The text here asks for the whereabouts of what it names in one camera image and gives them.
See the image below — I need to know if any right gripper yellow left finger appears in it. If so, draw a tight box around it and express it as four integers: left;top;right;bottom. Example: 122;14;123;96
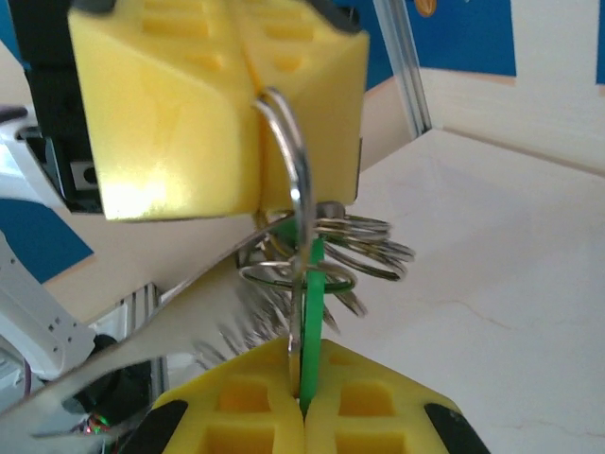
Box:
115;338;303;454

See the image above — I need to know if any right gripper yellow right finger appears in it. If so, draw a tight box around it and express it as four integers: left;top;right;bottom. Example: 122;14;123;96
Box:
304;340;493;454

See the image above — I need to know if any silver keyring chain with loop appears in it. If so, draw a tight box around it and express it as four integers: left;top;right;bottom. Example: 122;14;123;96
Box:
0;86;417;454

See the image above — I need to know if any green plastic key tag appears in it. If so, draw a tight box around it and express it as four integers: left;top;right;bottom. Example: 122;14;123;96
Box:
271;220;355;415

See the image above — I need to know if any black controller board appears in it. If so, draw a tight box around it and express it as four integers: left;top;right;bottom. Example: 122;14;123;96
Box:
70;409;119;439

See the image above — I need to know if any blue panel with feather leaf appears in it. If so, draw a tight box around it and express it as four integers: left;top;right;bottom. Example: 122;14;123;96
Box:
0;40;95;285

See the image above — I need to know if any blue panel with lily outline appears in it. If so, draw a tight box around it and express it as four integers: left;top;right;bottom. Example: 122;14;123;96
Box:
408;0;517;79

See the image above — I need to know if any blue panel with peach circle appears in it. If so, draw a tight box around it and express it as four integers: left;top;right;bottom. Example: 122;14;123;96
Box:
594;0;605;86

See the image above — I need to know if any blue floral wall panel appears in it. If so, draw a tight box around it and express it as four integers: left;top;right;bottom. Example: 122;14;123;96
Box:
361;0;396;92

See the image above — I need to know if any aluminium frame upright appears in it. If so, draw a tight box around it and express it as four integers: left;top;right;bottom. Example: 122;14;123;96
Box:
372;0;435;139

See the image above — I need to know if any wide aluminium base rail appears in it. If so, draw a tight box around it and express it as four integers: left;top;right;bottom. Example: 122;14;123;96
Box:
112;282;169;393

